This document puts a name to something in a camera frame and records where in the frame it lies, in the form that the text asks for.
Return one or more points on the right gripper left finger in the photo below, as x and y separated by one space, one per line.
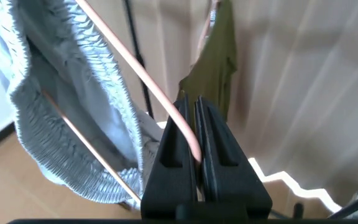
166 186

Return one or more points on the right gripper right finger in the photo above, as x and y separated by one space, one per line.
235 186

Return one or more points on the green long-sleeved shirt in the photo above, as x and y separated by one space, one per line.
216 62

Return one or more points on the pale grey shorts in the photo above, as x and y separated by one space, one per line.
36 130

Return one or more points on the beige curtain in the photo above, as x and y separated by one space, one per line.
306 93

